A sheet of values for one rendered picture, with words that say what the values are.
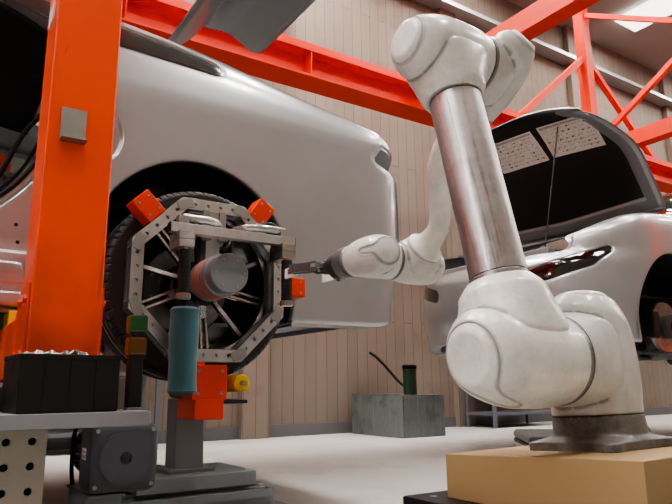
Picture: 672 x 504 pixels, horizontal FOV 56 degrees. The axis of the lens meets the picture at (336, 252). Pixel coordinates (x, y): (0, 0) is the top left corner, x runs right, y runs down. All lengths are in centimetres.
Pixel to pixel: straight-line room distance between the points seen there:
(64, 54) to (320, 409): 567
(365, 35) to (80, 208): 723
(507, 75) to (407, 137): 710
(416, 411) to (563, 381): 547
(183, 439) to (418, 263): 104
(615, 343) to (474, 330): 29
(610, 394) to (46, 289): 122
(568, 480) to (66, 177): 129
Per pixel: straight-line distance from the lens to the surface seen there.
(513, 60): 138
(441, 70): 123
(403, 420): 640
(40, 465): 143
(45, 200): 166
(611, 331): 118
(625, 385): 119
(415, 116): 609
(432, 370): 800
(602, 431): 117
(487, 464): 115
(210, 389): 210
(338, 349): 715
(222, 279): 199
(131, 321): 149
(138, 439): 182
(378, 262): 157
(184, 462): 226
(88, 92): 178
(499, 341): 97
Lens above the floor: 50
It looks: 12 degrees up
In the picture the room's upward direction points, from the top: 1 degrees counter-clockwise
